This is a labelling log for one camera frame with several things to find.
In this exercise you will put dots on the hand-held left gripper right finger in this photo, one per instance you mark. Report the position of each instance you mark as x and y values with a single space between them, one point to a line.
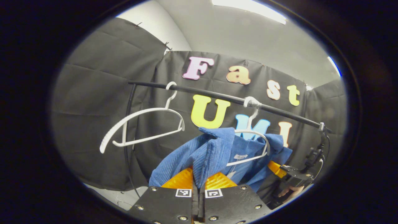
233 205

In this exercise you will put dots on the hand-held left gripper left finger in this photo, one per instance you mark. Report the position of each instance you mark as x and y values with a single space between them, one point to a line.
164 205

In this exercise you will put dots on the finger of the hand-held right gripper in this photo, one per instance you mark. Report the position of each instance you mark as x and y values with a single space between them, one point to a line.
276 168

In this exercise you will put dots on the white plastic hanger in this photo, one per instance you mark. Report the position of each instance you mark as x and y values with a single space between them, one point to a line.
146 112
253 107

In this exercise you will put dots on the black clothes rack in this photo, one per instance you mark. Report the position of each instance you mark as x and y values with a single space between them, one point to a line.
217 95

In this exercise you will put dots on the black backdrop cloth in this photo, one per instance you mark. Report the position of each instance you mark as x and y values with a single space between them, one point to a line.
102 93

